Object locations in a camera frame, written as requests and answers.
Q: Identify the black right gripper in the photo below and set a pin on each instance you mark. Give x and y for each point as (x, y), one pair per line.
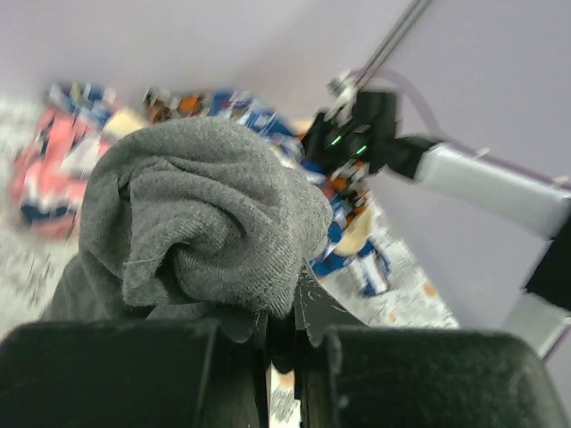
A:
(328, 147)

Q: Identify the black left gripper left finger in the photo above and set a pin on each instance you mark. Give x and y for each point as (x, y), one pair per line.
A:
(138, 373)

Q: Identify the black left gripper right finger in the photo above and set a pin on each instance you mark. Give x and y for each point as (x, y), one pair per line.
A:
(352, 375)

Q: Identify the grey knit cloth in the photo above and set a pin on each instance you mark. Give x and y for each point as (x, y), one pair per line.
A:
(187, 215)

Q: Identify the blue white red patterned cloth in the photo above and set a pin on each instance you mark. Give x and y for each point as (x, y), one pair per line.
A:
(341, 189)

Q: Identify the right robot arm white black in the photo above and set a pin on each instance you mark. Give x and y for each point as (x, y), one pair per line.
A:
(363, 126)

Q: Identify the cream cloth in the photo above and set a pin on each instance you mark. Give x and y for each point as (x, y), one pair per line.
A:
(350, 232)

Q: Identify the black orange grey patterned cloth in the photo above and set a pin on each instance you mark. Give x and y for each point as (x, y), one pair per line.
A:
(162, 105)

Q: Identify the pink navy patterned cloth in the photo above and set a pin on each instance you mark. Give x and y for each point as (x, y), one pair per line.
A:
(49, 175)

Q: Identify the floral table mat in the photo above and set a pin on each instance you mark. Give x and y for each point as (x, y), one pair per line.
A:
(31, 267)

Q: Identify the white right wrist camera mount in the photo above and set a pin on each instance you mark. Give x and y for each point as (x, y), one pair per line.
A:
(344, 89)

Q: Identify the right aluminium frame post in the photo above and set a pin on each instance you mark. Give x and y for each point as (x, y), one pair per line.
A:
(397, 33)

